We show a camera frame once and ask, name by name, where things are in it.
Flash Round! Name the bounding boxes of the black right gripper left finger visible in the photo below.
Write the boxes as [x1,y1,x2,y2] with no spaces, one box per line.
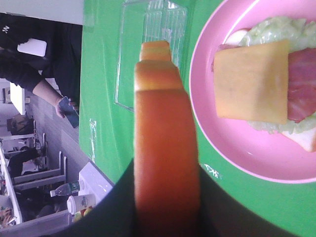
[51,160,136,237]

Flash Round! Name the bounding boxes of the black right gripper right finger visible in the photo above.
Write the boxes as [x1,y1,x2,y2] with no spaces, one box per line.
[198,166,296,237]

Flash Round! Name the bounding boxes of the yellow cheese slice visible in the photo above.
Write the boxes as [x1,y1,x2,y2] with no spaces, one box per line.
[213,40,289,124]

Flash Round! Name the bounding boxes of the bacon strip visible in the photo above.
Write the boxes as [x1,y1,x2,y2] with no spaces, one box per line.
[288,48,316,123]

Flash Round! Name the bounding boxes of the green lettuce leaf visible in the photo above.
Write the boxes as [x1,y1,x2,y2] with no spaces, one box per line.
[237,16,316,134]

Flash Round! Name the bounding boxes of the white table edge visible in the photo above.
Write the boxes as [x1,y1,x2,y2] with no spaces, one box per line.
[79,161,113,205]

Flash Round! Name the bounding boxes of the white paper cup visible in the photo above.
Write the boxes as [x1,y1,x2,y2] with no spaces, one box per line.
[67,194,96,215]

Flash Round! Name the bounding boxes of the white background desk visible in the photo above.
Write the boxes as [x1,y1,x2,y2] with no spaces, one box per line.
[0,146,67,227]

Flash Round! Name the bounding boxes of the clear plastic water bottle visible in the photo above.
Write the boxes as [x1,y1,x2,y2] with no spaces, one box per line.
[50,181,80,197]

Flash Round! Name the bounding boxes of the pink round plate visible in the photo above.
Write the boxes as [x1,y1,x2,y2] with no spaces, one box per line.
[189,0,316,184]

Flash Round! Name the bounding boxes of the clear plastic film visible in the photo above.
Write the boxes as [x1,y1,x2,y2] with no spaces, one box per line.
[89,118,97,163]

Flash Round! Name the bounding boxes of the dark smartphone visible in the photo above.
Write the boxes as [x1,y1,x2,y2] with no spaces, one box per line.
[59,96,79,128]

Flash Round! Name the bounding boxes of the person in black clothes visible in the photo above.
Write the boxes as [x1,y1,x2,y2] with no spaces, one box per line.
[0,13,83,118]

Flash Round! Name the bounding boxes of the left clear plastic container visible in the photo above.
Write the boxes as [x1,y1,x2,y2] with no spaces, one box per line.
[114,0,188,112]

